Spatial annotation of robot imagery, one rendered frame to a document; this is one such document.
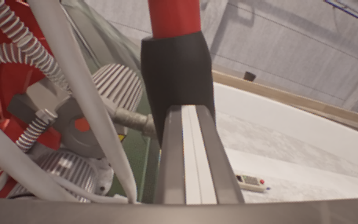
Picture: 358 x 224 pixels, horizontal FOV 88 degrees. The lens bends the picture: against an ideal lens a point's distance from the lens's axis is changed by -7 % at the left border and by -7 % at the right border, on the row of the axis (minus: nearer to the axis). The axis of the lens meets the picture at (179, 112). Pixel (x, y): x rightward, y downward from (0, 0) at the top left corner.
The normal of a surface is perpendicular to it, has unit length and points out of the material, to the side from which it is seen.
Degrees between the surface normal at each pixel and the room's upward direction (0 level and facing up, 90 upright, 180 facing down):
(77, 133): 90
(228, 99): 90
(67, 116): 90
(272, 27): 90
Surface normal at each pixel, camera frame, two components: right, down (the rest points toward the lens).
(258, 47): 0.03, 0.48
